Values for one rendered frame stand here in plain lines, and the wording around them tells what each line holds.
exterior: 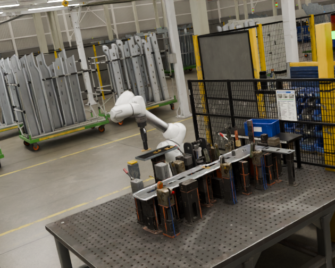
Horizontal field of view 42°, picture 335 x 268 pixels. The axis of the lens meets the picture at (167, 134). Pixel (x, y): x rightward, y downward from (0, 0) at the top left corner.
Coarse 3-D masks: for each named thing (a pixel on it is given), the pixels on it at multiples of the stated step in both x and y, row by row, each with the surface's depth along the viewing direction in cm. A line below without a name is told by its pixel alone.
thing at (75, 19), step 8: (80, 8) 1405; (72, 16) 1453; (80, 32) 1470; (80, 40) 1473; (80, 48) 1476; (80, 56) 1484; (88, 80) 1505; (88, 88) 1509; (88, 96) 1517; (88, 104) 1523
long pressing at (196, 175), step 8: (248, 144) 406; (240, 152) 387; (248, 152) 384; (232, 160) 369; (192, 168) 364; (200, 168) 362; (216, 168) 357; (176, 176) 352; (184, 176) 349; (192, 176) 346; (200, 176) 346; (168, 184) 337; (176, 184) 334; (136, 192) 329; (144, 192) 327; (152, 192) 324
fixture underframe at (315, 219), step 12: (324, 216) 336; (300, 228) 321; (324, 228) 339; (276, 240) 307; (288, 240) 377; (324, 240) 341; (60, 252) 371; (72, 252) 340; (252, 252) 295; (312, 252) 356; (324, 252) 344; (84, 264) 392; (228, 264) 282; (240, 264) 292; (252, 264) 295; (312, 264) 337; (324, 264) 347
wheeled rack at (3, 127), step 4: (4, 80) 1162; (4, 124) 1167; (12, 124) 1168; (16, 124) 1174; (20, 124) 1170; (0, 128) 1152; (4, 128) 1151; (8, 128) 1152; (12, 128) 1158; (24, 132) 1193
